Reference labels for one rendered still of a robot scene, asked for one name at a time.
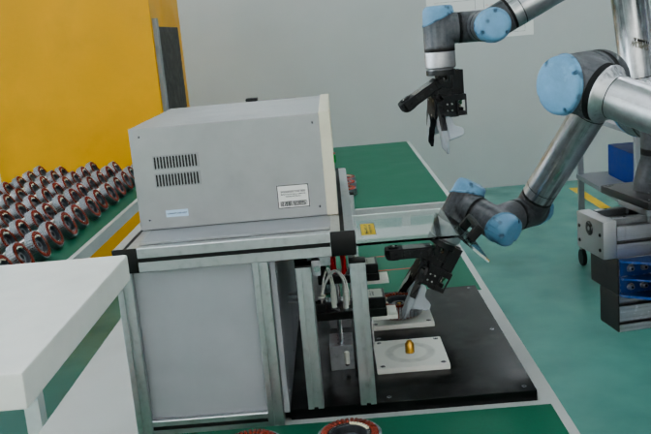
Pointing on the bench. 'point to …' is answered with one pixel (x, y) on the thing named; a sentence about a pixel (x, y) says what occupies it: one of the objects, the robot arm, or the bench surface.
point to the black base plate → (490, 342)
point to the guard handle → (472, 229)
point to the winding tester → (234, 163)
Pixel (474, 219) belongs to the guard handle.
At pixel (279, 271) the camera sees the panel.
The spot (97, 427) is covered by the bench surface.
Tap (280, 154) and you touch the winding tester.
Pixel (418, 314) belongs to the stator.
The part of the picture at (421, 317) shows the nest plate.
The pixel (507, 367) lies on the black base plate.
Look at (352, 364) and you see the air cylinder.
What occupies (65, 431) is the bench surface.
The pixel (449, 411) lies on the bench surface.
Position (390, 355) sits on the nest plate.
